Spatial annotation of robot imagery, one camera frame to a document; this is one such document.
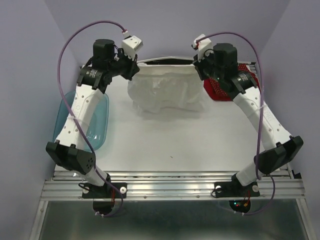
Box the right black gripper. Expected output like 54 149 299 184
194 48 224 82

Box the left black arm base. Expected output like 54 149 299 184
78 182 128 218

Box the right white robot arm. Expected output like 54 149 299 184
192 39 304 195

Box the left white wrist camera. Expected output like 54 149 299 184
121 35 143 59

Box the red polka dot skirt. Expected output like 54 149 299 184
203 63 260 102

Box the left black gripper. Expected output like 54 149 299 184
108 48 141 81

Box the white ruffled skirt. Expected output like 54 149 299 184
127 62 204 113

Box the aluminium rail frame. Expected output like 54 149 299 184
30 166 317 240

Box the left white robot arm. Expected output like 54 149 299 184
45 36 143 197

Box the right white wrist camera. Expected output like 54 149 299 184
191 34 213 62

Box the teal plastic bin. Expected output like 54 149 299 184
52 94 109 151

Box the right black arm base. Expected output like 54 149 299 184
211 181 261 215

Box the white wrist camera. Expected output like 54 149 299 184
191 34 213 62
121 35 143 59

